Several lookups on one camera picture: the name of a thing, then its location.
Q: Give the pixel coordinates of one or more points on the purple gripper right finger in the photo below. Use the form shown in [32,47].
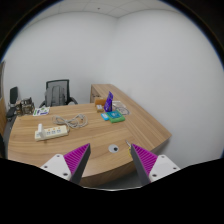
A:
[151,167]

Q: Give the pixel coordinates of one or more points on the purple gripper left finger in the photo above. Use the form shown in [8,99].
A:
[69,166]

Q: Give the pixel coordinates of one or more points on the white charger plug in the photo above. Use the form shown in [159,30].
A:
[41,131]

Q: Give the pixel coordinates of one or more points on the white power strip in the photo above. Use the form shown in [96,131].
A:
[51,133]

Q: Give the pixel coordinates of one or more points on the blue small box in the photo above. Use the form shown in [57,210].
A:
[105,116]

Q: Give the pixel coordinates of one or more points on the white green leaflet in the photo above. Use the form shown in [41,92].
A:
[41,111]

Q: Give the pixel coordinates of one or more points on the green box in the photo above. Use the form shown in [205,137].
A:
[115,116]

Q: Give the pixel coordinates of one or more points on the orange cardboard box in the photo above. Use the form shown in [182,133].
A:
[100,101]

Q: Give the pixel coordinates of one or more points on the clear plastic bag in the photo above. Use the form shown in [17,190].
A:
[118,105]

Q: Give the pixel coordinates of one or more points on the dark electronics box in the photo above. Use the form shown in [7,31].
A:
[24,107]

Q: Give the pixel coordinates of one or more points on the wooden side cabinet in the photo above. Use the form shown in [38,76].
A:
[100,90]

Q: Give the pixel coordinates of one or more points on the black mesh office chair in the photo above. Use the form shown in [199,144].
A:
[65,84]

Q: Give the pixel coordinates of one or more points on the black chair at left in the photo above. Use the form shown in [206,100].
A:
[13,95]

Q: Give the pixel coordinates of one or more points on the yellow handled small tool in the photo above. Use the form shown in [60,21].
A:
[129,148]

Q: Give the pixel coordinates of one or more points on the grey cable grommet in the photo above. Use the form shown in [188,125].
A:
[113,148]

